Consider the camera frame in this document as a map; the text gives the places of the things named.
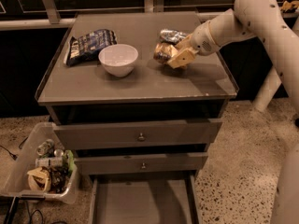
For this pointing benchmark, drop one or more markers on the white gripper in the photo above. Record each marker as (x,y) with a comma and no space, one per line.
(200,39)

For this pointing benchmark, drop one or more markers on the crushed orange can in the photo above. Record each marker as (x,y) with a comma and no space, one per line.
(164,52)

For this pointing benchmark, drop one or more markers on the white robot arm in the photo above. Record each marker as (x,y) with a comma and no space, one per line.
(260,18)

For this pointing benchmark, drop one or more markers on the crushed silver can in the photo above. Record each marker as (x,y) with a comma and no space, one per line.
(171,36)

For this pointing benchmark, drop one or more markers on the grey top drawer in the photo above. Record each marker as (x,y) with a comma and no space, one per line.
(138,134)

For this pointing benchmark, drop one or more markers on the grey drawer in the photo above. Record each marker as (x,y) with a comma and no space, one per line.
(138,134)
(145,199)
(132,164)

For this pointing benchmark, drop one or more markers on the grey drawer cabinet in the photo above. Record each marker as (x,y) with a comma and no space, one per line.
(87,94)

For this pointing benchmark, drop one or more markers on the grey middle drawer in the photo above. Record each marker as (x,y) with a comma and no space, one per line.
(132,164)

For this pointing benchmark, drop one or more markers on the grey bottom drawer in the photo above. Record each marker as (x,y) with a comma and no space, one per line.
(145,199)

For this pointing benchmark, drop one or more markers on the green can in bin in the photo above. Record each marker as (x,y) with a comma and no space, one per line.
(46,149)

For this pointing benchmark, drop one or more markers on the silver can in bin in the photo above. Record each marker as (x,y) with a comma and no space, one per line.
(50,162)

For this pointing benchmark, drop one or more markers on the metal railing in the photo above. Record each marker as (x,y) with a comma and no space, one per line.
(34,14)

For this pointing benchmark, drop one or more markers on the white ceramic bowl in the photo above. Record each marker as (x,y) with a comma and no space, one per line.
(118,60)

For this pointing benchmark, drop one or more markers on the blue chip bag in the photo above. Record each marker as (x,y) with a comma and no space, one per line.
(87,47)

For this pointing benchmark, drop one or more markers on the yellow object on railing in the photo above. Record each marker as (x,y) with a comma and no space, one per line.
(289,6)

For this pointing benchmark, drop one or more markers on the clear plastic bin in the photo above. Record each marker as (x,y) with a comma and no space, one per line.
(64,180)

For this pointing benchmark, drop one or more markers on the yellow wrapper in bin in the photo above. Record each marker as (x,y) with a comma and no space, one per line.
(39,179)

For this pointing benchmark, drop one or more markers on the white slanted post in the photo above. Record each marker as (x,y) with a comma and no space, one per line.
(267,91)

